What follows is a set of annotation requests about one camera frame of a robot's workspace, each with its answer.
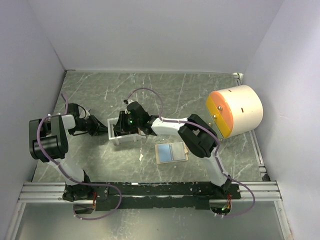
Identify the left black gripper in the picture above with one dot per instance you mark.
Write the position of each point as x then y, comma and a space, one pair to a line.
101, 128

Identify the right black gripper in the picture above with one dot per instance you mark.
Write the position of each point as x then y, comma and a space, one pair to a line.
120, 126

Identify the white card tray box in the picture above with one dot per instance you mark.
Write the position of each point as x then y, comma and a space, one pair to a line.
117, 137

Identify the beige card holder wallet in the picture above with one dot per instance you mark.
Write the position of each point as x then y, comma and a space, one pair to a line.
171, 153

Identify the black VIP card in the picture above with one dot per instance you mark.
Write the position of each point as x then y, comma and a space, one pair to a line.
178, 151

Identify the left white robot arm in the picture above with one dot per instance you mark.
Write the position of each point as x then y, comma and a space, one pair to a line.
48, 143

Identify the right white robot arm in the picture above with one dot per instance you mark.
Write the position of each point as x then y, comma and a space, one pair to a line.
197, 135

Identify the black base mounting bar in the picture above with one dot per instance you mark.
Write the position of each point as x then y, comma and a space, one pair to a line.
149, 195

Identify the large cream cylinder drum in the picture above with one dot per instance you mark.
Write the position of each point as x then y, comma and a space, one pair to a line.
235, 110

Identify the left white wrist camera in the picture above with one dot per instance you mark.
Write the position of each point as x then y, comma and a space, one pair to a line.
83, 112

